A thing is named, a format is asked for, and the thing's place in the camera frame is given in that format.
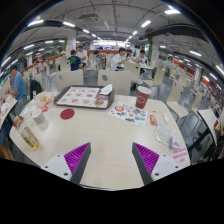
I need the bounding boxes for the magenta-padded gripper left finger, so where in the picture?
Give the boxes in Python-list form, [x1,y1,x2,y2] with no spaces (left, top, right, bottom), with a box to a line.
[41,142,92,185]

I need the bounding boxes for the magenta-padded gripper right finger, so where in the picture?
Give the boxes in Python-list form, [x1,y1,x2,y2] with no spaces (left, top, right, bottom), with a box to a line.
[131,142,183,186]

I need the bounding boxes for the clear tea bottle yellow cap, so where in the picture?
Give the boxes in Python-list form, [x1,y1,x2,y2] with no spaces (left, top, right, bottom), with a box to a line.
[13,115,41,150]

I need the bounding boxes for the white table sticker red print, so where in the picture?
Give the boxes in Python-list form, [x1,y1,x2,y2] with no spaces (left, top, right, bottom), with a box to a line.
[171,146,191,166]

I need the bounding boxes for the clear plastic wipes packet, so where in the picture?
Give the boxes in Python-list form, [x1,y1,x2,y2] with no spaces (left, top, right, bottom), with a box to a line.
[153,123,175,148]

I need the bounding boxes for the flat round red coaster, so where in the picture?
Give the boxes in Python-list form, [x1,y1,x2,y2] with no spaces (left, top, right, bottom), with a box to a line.
[59,108,76,121]

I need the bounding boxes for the colourful printed flyer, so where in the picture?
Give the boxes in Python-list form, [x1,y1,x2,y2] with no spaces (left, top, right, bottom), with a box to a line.
[107,101,148,128]

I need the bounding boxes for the white card red border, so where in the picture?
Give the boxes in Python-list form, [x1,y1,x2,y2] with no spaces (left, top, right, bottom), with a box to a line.
[20,104,37,117]

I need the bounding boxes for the person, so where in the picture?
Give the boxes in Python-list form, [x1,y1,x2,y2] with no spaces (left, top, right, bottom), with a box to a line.
[109,47,129,72]
[0,114,13,158]
[67,49,83,72]
[76,45,89,66]
[93,46,104,60]
[134,49,149,66]
[4,64,28,116]

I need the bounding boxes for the beige neighbour table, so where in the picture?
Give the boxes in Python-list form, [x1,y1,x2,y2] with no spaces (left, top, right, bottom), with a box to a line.
[197,108,221,146]
[0,94,18,128]

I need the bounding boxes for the dark food tray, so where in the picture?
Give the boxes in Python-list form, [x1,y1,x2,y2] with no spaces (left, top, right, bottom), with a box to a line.
[53,85,116,110]

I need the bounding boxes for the red paper cup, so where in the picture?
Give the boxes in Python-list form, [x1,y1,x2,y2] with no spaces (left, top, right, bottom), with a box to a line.
[134,85,153,110]

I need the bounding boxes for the printed paper tray liner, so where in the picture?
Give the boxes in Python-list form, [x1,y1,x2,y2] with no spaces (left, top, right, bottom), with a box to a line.
[58,86,109,108]

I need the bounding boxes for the group of beige chairs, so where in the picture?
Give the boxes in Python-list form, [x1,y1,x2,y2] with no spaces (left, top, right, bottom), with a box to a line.
[19,53,218,119]

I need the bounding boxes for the black backpack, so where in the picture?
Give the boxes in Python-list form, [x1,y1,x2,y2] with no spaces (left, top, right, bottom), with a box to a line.
[29,78,43,99]

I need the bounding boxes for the beige chair round hole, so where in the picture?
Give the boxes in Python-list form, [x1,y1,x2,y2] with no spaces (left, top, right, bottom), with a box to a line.
[54,69,85,93]
[97,68,133,97]

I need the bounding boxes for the white paper napkin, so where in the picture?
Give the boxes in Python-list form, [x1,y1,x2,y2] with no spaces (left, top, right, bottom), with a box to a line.
[99,83,114,96]

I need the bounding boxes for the ceiling air conditioner unit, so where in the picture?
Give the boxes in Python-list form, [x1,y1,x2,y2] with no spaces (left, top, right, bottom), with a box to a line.
[79,13,100,24]

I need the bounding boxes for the ceiling strip lights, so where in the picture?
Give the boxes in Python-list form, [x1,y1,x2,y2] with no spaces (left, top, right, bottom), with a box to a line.
[0,8,224,79]

